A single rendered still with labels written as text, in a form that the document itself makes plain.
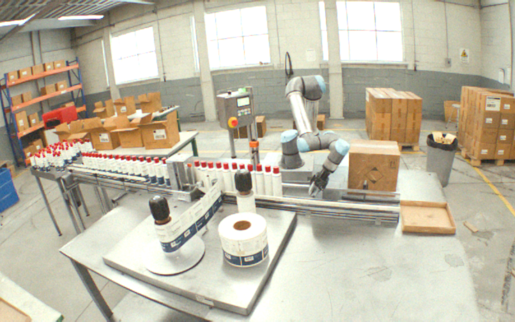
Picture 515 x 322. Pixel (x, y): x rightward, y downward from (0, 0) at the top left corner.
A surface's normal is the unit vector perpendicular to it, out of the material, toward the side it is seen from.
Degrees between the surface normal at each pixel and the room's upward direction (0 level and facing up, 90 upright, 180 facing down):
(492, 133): 87
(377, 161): 90
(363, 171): 90
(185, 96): 90
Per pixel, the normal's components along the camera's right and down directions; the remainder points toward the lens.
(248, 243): 0.22, 0.35
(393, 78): -0.24, 0.38
